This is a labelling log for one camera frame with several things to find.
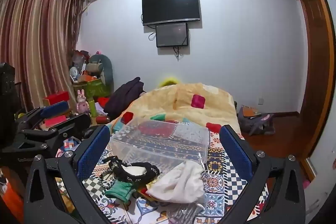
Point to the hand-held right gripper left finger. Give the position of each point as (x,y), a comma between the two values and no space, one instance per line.
(93,153)

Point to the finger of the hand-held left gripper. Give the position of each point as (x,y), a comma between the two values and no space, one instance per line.
(76,123)
(55,109)

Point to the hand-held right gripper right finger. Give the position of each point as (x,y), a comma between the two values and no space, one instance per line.
(236,155)

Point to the green knitted cloth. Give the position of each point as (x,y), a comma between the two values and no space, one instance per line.
(120,190)

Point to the black lace cloth piece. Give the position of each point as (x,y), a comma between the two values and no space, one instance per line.
(152,169)

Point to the clear plastic storage box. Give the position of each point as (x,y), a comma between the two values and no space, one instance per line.
(162,150)

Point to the pink flat box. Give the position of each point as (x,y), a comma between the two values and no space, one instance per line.
(55,121)

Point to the red box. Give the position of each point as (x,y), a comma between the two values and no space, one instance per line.
(56,98)

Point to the pink rabbit toy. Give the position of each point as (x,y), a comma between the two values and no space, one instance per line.
(83,104)

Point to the green bottle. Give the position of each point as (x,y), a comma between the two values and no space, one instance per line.
(92,108)

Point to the red can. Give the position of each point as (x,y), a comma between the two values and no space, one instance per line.
(102,119)

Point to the patterned colourful blanket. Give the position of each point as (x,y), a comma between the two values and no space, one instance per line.
(223,182)

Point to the red cloth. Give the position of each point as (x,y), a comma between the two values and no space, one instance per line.
(103,101)

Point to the green cardboard box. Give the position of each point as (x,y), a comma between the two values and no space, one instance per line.
(95,88)

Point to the grey bag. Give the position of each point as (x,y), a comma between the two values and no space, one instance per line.
(256,120)

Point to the small white fan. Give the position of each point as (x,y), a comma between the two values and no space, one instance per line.
(74,73)

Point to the orange box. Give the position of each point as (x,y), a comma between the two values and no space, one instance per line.
(88,78)

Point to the dark jacket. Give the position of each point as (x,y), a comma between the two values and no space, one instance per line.
(123,98)

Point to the striped brown curtain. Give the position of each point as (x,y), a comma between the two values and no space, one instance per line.
(39,43)

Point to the pink slipper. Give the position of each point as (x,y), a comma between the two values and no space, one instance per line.
(306,184)

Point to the clear plastic bag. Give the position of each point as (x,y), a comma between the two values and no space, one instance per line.
(185,214)

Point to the yellow patchwork quilt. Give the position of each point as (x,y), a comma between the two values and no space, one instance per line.
(168,103)

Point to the white door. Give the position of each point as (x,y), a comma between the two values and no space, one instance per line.
(326,176)

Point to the orange bag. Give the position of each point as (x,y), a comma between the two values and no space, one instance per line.
(10,197)

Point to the yellow plush toy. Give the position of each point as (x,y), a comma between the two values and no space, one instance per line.
(168,81)

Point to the white wall socket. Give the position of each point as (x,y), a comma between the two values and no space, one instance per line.
(260,101)

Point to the wooden door frame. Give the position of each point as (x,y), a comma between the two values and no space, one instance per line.
(317,56)

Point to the small wall monitor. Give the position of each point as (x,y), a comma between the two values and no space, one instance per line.
(172,35)

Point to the large wall television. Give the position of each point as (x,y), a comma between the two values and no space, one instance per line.
(170,6)

